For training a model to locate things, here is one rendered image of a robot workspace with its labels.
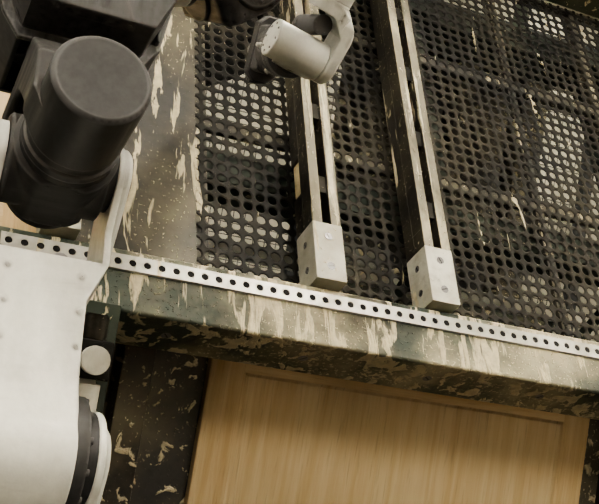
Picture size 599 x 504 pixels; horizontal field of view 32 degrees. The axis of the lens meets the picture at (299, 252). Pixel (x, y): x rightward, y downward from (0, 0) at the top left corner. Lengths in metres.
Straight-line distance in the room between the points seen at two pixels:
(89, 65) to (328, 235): 0.87
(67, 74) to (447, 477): 1.39
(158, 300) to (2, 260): 0.53
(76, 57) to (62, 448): 0.42
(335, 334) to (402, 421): 0.40
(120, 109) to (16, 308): 0.26
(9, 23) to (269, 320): 0.72
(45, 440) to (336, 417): 1.04
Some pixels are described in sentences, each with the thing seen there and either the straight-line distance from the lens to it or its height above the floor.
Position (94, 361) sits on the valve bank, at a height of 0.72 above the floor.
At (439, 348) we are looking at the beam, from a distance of 1.97.
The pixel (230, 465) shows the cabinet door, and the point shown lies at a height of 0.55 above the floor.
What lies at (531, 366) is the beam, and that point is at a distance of 2.08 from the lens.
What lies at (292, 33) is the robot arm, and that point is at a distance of 1.75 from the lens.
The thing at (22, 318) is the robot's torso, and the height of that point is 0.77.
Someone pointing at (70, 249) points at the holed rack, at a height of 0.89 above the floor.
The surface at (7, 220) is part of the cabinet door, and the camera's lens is 1.79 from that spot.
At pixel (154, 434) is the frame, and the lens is 2.02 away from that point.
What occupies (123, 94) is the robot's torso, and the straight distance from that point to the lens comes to 1.17.
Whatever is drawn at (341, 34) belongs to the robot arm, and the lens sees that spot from 1.77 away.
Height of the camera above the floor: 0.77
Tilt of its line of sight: 6 degrees up
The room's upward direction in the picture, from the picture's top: 9 degrees clockwise
